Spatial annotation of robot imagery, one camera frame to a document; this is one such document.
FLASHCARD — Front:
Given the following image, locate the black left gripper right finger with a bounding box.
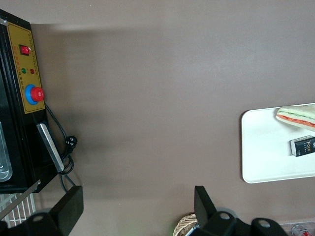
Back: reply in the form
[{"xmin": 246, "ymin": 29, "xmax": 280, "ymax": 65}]
[{"xmin": 194, "ymin": 185, "xmax": 287, "ymax": 236}]

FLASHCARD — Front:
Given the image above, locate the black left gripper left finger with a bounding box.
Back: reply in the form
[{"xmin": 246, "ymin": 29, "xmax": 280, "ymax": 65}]
[{"xmin": 0, "ymin": 186, "xmax": 84, "ymax": 236}]

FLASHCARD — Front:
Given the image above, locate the cream plastic tray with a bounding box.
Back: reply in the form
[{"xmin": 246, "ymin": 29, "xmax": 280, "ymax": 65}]
[{"xmin": 241, "ymin": 102, "xmax": 315, "ymax": 184}]

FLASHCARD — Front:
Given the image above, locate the black tray sealing machine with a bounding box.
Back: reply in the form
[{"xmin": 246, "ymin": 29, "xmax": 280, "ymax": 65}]
[{"xmin": 0, "ymin": 8, "xmax": 66, "ymax": 194}]

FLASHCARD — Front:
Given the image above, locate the light wicker basket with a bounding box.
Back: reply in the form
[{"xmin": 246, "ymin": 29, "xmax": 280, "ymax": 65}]
[{"xmin": 173, "ymin": 213, "xmax": 200, "ymax": 236}]

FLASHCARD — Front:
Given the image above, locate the clear acrylic bottle rack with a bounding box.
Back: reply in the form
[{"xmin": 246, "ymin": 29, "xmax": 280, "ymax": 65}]
[{"xmin": 277, "ymin": 219, "xmax": 315, "ymax": 236}]

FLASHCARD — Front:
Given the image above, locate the red cola bottle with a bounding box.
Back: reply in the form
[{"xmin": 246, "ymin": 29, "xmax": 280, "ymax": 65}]
[{"xmin": 291, "ymin": 223, "xmax": 315, "ymax": 236}]

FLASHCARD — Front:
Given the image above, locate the small black box, gold print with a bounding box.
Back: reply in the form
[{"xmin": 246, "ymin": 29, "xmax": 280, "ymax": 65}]
[{"xmin": 289, "ymin": 135, "xmax": 315, "ymax": 157}]

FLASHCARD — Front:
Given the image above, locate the unwrapped triangle sandwich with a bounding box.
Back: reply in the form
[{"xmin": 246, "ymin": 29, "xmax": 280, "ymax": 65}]
[{"xmin": 275, "ymin": 103, "xmax": 315, "ymax": 133}]

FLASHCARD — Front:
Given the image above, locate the white wire basket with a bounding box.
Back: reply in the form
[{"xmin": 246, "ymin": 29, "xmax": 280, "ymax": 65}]
[{"xmin": 0, "ymin": 192, "xmax": 38, "ymax": 223}]

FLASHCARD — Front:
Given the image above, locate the black machine power cable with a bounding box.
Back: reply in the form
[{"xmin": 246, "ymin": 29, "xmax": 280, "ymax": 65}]
[{"xmin": 43, "ymin": 102, "xmax": 77, "ymax": 193}]

